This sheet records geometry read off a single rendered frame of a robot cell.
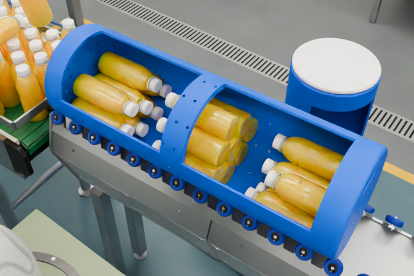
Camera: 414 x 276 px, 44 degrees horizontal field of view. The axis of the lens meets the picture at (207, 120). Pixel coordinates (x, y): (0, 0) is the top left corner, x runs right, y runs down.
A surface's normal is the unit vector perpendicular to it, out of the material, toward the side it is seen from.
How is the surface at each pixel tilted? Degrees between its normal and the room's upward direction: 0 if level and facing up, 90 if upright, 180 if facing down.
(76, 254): 2
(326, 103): 90
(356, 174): 17
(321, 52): 0
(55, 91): 75
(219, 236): 70
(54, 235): 2
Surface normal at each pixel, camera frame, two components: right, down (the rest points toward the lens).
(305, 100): -0.74, 0.47
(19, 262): 0.95, -0.26
